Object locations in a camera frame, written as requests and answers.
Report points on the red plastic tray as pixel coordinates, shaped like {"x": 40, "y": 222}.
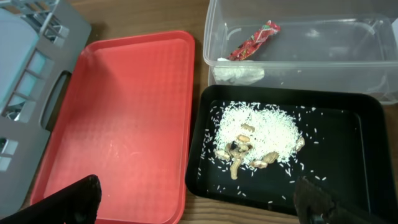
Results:
{"x": 126, "y": 119}

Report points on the white tissue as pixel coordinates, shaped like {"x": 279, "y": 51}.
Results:
{"x": 237, "y": 75}

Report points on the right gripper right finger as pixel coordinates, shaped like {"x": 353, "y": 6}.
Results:
{"x": 315, "y": 204}

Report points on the red snack wrapper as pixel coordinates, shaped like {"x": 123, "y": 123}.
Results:
{"x": 252, "y": 44}

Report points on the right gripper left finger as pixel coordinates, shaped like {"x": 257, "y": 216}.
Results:
{"x": 76, "y": 204}

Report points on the light blue plate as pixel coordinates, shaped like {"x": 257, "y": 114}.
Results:
{"x": 17, "y": 40}

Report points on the rice food scraps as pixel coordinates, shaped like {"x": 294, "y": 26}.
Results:
{"x": 255, "y": 151}

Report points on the grey dishwasher rack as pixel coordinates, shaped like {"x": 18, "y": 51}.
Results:
{"x": 62, "y": 34}

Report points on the black waste tray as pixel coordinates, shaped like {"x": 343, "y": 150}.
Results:
{"x": 346, "y": 150}

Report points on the clear plastic bin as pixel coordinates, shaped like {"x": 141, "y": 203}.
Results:
{"x": 325, "y": 45}

